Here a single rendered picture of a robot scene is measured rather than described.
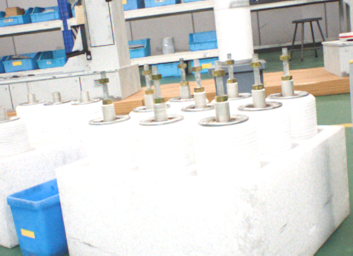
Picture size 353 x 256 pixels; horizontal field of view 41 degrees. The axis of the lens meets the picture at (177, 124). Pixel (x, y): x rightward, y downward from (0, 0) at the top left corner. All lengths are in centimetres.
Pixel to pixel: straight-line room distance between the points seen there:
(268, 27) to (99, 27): 643
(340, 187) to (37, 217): 57
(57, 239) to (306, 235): 46
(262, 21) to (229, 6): 786
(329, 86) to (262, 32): 643
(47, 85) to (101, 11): 55
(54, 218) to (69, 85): 203
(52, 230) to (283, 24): 836
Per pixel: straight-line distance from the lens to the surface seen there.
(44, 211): 92
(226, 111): 70
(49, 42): 982
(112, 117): 84
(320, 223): 87
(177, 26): 915
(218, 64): 69
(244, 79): 121
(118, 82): 283
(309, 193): 81
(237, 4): 123
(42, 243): 94
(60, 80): 293
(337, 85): 271
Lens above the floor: 37
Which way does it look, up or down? 10 degrees down
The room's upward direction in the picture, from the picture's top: 7 degrees counter-clockwise
